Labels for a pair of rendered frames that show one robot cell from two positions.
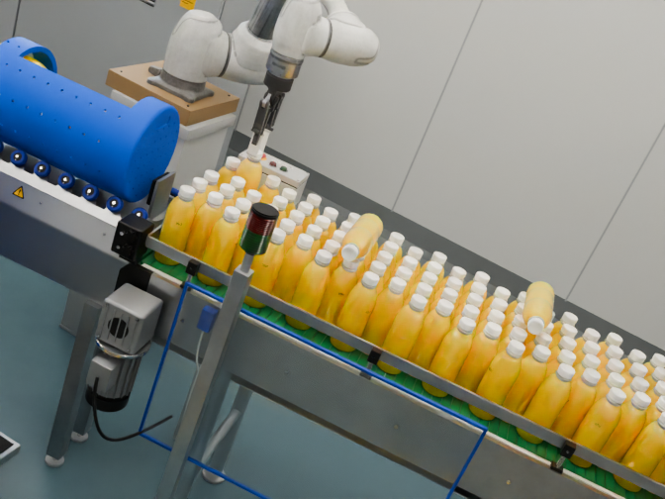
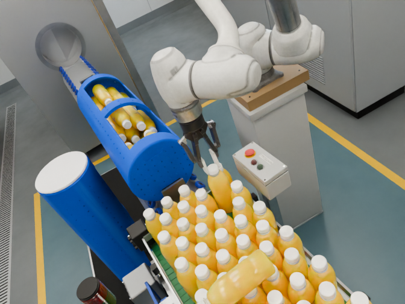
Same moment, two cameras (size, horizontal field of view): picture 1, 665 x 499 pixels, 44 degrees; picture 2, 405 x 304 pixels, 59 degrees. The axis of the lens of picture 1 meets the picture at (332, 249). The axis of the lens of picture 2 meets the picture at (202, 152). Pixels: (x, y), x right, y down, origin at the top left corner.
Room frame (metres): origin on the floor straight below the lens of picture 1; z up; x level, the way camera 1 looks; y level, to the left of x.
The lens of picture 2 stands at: (1.77, -0.52, 1.98)
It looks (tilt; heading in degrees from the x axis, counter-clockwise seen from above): 39 degrees down; 67
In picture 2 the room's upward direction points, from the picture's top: 23 degrees counter-clockwise
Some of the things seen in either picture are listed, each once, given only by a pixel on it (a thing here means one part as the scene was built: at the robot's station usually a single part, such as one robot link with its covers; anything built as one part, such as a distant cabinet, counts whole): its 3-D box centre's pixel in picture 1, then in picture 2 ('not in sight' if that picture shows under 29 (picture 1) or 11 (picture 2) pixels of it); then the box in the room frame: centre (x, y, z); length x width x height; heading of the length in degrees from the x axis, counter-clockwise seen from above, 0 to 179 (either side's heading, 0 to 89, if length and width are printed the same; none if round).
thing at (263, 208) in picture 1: (254, 240); (102, 301); (1.62, 0.17, 1.18); 0.06 x 0.06 x 0.16
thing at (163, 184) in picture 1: (158, 195); (176, 194); (2.03, 0.50, 0.99); 0.10 x 0.02 x 0.12; 172
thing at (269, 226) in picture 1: (261, 220); (93, 292); (1.62, 0.17, 1.23); 0.06 x 0.06 x 0.04
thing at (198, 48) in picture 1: (196, 44); (254, 47); (2.73, 0.69, 1.22); 0.18 x 0.16 x 0.22; 121
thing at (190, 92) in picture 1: (177, 78); (255, 72); (2.73, 0.72, 1.08); 0.22 x 0.18 x 0.06; 80
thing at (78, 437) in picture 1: (98, 363); not in sight; (2.11, 0.55, 0.31); 0.06 x 0.06 x 0.63; 82
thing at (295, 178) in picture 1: (269, 177); (261, 169); (2.29, 0.25, 1.05); 0.20 x 0.10 x 0.10; 82
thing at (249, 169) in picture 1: (244, 186); (221, 189); (2.13, 0.29, 1.06); 0.07 x 0.07 x 0.19
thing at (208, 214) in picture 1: (204, 233); (176, 236); (1.91, 0.33, 1.00); 0.07 x 0.07 x 0.19
